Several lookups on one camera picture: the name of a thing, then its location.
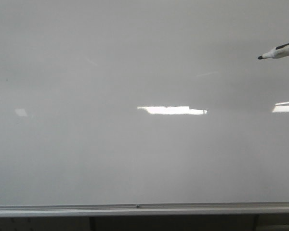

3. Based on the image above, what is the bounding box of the white whiteboard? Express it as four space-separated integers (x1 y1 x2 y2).
0 0 289 206

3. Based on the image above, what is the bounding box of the dark cabinet below whiteboard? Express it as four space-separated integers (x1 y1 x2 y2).
0 214 289 231

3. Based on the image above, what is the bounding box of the aluminium whiteboard tray rail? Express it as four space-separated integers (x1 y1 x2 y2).
0 202 289 218

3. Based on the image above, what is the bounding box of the black white whiteboard marker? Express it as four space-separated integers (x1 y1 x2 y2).
258 43 289 60

